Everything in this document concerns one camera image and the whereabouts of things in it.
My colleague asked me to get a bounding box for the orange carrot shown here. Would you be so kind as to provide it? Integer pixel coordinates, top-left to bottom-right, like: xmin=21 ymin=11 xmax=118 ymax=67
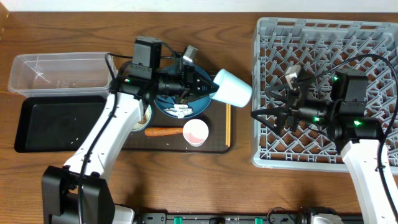
xmin=144 ymin=128 xmax=183 ymax=137

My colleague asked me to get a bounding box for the grey dishwasher rack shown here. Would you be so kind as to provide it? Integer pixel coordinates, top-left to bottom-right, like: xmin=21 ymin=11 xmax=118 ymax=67
xmin=251 ymin=17 xmax=397 ymax=173

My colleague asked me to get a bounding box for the light blue rice bowl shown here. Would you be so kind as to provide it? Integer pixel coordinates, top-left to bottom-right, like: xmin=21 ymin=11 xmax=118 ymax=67
xmin=131 ymin=105 xmax=152 ymax=132

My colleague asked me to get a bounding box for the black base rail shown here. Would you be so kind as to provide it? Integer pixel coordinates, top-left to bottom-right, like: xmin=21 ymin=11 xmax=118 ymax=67
xmin=133 ymin=212 xmax=295 ymax=224

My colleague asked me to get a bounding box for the clear plastic bin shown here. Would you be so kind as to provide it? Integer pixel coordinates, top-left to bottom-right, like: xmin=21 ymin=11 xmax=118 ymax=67
xmin=8 ymin=52 xmax=118 ymax=98

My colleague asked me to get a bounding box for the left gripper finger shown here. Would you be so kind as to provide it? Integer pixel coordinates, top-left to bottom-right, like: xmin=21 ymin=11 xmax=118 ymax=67
xmin=199 ymin=75 xmax=219 ymax=89
xmin=194 ymin=86 xmax=218 ymax=99

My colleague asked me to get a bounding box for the white tissue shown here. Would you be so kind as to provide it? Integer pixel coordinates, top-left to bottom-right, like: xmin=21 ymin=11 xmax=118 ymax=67
xmin=163 ymin=104 xmax=193 ymax=119

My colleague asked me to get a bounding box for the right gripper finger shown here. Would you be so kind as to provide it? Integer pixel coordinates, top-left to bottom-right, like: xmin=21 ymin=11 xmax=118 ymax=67
xmin=266 ymin=83 xmax=290 ymax=103
xmin=251 ymin=108 xmax=285 ymax=135

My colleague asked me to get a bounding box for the pink cup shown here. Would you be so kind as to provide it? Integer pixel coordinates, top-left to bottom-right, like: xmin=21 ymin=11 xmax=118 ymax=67
xmin=183 ymin=119 xmax=209 ymax=147

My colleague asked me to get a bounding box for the dark blue plate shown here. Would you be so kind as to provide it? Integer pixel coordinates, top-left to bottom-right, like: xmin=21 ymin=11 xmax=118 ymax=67
xmin=155 ymin=66 xmax=211 ymax=118

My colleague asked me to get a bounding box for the light blue cup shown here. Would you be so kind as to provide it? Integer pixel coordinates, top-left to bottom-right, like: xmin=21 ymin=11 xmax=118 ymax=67
xmin=210 ymin=69 xmax=252 ymax=108

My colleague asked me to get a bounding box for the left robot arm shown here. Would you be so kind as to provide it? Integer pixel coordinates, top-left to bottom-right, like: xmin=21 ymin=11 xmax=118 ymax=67
xmin=42 ymin=36 xmax=219 ymax=223

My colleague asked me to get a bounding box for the left wooden chopstick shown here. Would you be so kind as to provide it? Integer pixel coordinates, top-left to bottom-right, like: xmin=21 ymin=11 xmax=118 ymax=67
xmin=225 ymin=103 xmax=230 ymax=147

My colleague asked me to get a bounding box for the right wooden chopstick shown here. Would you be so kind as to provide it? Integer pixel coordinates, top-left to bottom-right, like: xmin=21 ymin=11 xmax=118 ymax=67
xmin=227 ymin=103 xmax=232 ymax=147

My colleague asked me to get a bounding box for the wooden chopstick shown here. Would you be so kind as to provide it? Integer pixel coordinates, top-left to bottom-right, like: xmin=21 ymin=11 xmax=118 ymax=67
xmin=227 ymin=103 xmax=232 ymax=147
xmin=225 ymin=103 xmax=230 ymax=147

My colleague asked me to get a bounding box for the dark brown serving tray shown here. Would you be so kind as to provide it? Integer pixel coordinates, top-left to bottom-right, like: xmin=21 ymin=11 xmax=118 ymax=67
xmin=123 ymin=99 xmax=231 ymax=154

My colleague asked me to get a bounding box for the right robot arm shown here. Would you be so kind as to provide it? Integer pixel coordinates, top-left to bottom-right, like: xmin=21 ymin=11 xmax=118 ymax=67
xmin=251 ymin=68 xmax=397 ymax=223

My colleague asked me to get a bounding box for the black plastic tray bin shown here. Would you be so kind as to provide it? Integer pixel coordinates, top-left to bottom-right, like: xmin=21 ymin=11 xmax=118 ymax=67
xmin=14 ymin=96 xmax=106 ymax=153

